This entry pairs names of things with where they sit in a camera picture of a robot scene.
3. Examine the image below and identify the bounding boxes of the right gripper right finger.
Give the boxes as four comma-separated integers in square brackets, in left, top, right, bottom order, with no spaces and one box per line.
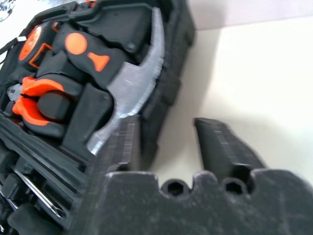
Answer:
[194,117,267,182]

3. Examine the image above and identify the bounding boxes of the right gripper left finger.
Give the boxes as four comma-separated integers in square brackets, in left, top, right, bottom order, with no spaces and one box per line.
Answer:
[85,115,142,173]

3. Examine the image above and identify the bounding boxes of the black plastic tool case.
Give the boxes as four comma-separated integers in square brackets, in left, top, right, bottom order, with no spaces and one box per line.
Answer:
[0,0,198,235]

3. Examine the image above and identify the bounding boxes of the metal screwdriver shaft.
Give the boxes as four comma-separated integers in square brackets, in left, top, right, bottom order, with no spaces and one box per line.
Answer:
[13,168,67,219]

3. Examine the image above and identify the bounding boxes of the orange black tape measure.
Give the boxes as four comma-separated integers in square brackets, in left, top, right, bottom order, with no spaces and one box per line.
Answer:
[0,23,55,67]

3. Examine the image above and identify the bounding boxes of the round perforated metal steamer plate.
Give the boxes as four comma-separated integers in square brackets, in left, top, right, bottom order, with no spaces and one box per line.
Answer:
[0,0,16,24]

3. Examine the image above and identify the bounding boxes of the hammer with black orange handle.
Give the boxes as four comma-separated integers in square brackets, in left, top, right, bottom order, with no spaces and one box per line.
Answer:
[58,6,165,157]

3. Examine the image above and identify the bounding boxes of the orange handled pliers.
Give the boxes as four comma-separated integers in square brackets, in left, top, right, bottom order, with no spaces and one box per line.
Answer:
[6,75,79,138]

